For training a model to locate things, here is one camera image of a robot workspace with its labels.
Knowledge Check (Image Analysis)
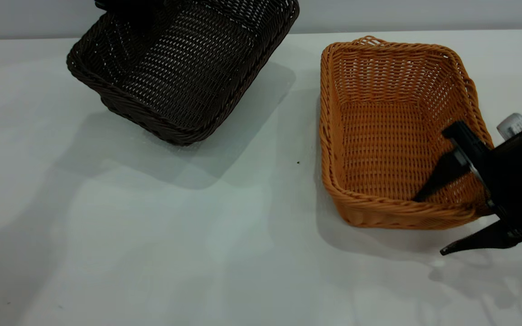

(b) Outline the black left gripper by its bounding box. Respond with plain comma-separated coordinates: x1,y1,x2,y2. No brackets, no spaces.
94,0,164,37

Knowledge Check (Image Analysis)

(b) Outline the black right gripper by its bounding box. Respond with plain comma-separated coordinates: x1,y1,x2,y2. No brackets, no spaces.
412,120,522,263

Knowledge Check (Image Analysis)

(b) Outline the orange woven wicker basket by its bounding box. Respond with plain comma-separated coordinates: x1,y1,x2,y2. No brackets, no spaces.
319,35,495,230

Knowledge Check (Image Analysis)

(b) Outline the black woven wicker basket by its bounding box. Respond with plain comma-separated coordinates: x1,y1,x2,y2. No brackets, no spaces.
66,0,300,147

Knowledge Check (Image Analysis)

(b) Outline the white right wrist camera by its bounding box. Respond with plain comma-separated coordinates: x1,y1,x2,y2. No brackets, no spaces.
496,113,522,140

